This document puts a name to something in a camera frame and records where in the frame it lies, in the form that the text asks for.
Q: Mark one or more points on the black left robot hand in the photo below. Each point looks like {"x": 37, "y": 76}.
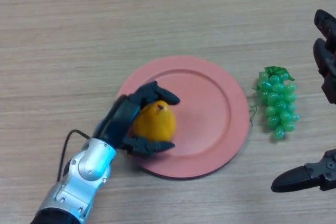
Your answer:
{"x": 118, "y": 119}

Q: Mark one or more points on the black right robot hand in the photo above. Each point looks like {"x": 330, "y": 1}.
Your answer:
{"x": 328, "y": 64}

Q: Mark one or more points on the yellow pear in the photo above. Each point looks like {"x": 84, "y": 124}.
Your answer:
{"x": 156, "y": 125}

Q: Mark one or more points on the pink round plate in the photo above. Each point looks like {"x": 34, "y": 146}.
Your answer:
{"x": 199, "y": 119}

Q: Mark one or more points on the green grape bunch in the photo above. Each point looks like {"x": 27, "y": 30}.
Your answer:
{"x": 281, "y": 103}

